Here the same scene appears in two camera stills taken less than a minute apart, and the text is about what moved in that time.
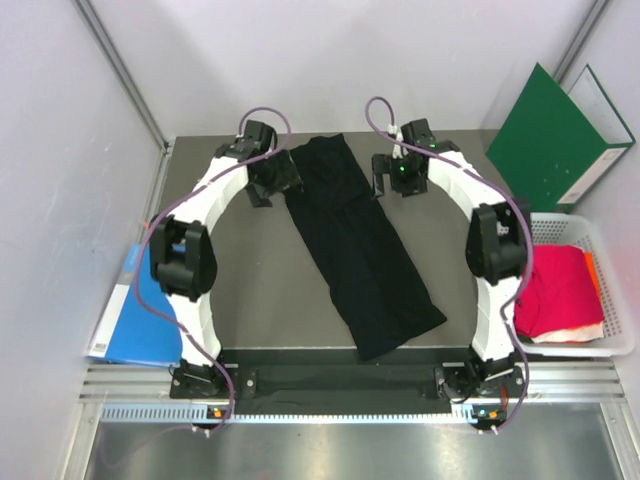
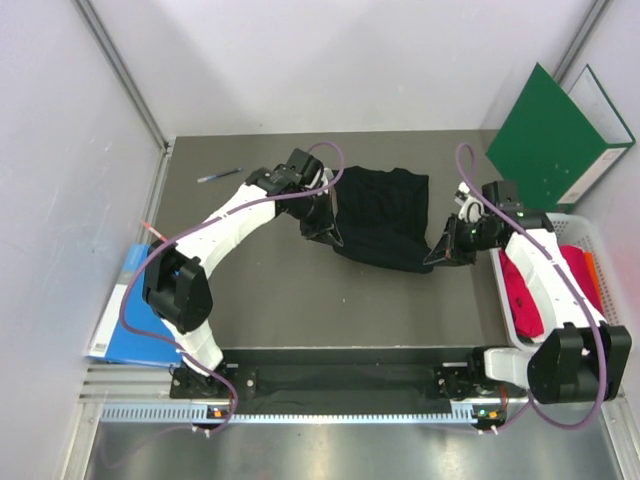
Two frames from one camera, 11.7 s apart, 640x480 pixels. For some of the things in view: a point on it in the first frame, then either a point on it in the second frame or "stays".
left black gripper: (286, 178) -> (323, 229)
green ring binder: (555, 144) stays
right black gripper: (385, 164) -> (443, 253)
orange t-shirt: (593, 272) stays
